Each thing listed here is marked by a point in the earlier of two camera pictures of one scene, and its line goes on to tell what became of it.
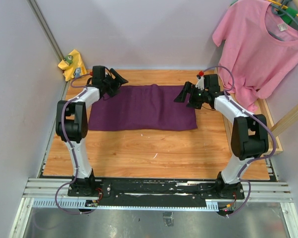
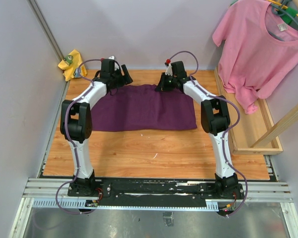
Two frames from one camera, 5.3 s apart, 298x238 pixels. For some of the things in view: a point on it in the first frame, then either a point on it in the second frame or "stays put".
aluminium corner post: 45,29 stays put
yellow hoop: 285,7 stays put
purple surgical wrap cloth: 148,107 stays put
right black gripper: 188,88 → 161,86
